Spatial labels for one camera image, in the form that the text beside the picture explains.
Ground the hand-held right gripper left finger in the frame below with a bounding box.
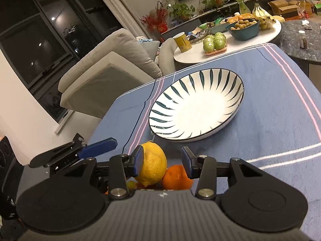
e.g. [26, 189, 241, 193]
[63, 146, 144, 198]

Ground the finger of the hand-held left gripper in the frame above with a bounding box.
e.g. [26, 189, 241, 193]
[29, 138, 118, 168]
[73, 134, 87, 146]

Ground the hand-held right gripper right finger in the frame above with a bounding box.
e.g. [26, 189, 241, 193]
[181, 146, 262, 199]

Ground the yellow lemon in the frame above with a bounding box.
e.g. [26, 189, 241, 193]
[135, 142, 168, 187]

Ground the orange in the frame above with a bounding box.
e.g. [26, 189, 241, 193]
[162, 165, 194, 191]

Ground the striped white ceramic bowl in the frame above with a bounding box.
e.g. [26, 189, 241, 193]
[148, 68, 245, 142]

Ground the beige sofa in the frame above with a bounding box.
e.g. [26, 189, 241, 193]
[58, 28, 177, 119]

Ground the blue striped tablecloth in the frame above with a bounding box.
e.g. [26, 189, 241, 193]
[86, 43, 321, 241]

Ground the dark window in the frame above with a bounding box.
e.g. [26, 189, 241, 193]
[0, 0, 123, 123]

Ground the grey cushion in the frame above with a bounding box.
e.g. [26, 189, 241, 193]
[139, 40, 161, 64]

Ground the pink tray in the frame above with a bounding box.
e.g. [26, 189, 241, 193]
[204, 44, 228, 56]

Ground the yellow can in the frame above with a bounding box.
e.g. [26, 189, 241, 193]
[173, 32, 192, 53]

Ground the pack of green apples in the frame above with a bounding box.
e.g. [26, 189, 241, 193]
[203, 32, 227, 53]

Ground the glass dish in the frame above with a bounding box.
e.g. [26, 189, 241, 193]
[187, 29, 210, 42]

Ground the white round table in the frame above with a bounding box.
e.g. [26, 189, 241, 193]
[174, 20, 282, 67]

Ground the red berry plant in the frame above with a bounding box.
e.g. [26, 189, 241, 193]
[140, 1, 168, 33]

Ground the light teal bowl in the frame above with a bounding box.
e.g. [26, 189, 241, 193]
[199, 21, 230, 36]

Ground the dark blue bowl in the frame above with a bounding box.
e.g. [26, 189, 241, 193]
[225, 19, 260, 41]

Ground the white curtain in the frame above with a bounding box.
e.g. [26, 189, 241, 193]
[88, 0, 141, 41]

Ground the television cabinet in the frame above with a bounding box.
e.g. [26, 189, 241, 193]
[160, 0, 321, 34]

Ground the pile of longans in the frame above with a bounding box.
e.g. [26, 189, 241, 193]
[230, 19, 257, 31]

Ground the orange plate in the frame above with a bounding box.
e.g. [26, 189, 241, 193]
[227, 13, 252, 23]

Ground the dark marble table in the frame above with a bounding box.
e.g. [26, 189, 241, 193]
[278, 20, 321, 63]

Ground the bunch of bananas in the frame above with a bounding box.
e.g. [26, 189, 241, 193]
[252, 3, 276, 30]

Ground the glass vase with plant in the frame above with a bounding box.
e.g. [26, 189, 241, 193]
[226, 0, 251, 15]

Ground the small white bottle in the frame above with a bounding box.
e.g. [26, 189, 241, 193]
[299, 30, 308, 49]

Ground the cardboard box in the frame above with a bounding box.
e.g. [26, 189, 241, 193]
[268, 0, 300, 18]

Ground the red snack bag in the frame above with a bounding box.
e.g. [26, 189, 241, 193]
[298, 1, 314, 18]

